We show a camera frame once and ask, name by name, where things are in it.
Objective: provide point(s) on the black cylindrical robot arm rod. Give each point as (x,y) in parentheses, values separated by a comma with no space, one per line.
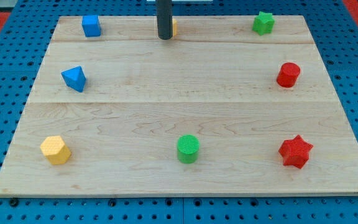
(164,19)

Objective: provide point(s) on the blue cube block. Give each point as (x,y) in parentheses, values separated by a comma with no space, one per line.
(91,26)

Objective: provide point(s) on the green cylinder block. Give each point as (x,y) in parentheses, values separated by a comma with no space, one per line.
(187,148)

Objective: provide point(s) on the light wooden board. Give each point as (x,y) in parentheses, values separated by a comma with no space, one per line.
(216,80)

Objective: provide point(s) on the yellow block behind rod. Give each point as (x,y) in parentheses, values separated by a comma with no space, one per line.
(174,27)

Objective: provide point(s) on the blue triangular prism block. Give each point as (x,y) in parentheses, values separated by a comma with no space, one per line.
(75,78)

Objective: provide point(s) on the red cylinder block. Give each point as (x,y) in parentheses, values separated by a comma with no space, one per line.
(288,74)

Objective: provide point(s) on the green star block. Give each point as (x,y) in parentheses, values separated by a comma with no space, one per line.
(263,23)

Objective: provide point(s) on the red star block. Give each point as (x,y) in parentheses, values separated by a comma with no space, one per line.
(295,152)

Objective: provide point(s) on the yellow hexagonal block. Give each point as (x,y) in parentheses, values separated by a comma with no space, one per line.
(55,150)

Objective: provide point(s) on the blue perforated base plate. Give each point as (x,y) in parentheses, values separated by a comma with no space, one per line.
(24,40)

